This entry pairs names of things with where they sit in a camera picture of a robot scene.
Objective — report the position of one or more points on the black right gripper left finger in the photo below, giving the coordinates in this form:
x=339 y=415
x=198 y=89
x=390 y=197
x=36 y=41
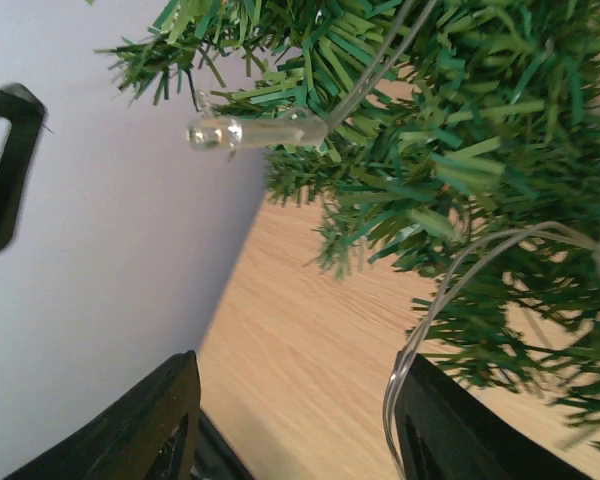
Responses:
x=156 y=430

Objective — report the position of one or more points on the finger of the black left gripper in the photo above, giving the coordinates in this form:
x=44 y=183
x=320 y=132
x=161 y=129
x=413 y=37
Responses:
x=26 y=115

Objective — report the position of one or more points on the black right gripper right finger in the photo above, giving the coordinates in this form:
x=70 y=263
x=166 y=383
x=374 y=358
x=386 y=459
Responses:
x=446 y=433

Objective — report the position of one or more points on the small green christmas tree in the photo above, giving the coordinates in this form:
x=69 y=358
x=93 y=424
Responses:
x=455 y=150

